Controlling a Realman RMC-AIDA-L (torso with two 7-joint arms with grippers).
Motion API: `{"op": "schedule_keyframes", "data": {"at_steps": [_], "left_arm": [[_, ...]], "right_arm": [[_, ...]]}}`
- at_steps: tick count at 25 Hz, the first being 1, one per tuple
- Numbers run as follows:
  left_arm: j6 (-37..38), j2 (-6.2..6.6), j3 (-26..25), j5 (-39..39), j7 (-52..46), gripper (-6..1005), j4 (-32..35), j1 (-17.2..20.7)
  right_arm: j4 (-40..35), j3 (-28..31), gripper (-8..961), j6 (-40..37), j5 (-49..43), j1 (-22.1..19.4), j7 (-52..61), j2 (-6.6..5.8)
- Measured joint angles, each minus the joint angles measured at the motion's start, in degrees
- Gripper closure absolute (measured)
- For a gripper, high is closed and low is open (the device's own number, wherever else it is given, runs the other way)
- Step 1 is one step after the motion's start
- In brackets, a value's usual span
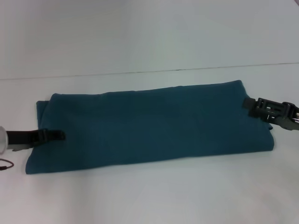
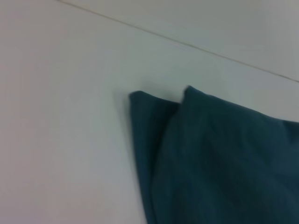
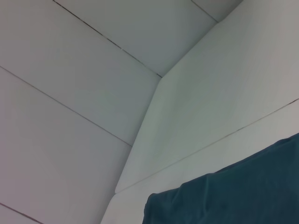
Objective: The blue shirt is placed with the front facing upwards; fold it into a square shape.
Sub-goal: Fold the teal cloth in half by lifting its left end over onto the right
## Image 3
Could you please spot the blue shirt with FREE print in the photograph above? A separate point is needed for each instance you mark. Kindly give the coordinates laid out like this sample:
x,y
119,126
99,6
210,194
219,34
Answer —
x,y
233,193

